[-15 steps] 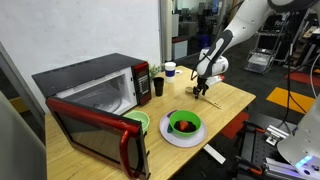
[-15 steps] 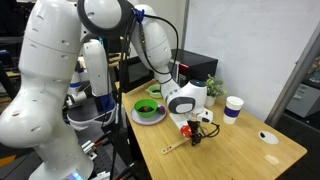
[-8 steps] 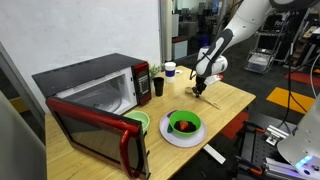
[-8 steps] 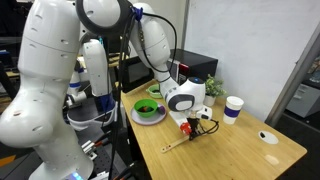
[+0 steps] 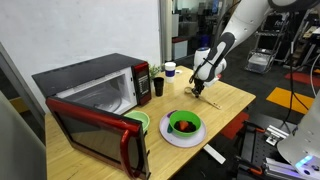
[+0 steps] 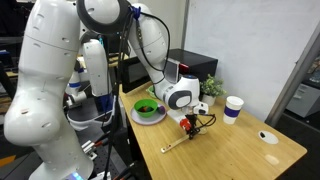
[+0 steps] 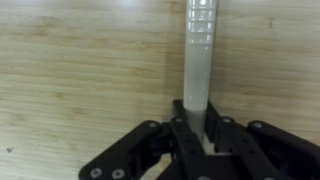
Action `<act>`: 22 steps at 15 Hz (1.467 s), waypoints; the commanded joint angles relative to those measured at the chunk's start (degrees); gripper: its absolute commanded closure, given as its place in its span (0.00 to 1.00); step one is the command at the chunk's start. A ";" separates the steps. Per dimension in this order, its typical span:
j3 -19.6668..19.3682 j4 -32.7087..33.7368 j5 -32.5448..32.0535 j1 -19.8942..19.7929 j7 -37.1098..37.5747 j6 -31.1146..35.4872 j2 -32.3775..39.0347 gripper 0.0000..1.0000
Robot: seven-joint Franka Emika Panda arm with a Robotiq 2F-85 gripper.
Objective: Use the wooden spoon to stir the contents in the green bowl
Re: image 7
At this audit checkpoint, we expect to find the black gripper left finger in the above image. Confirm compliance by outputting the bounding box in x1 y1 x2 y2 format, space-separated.
78 99 208 180

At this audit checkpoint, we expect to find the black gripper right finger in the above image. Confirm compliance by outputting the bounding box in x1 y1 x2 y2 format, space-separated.
204 100 320 180

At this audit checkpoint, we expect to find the white plastic stick tool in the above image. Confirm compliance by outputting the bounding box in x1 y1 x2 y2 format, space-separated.
182 0 218 144

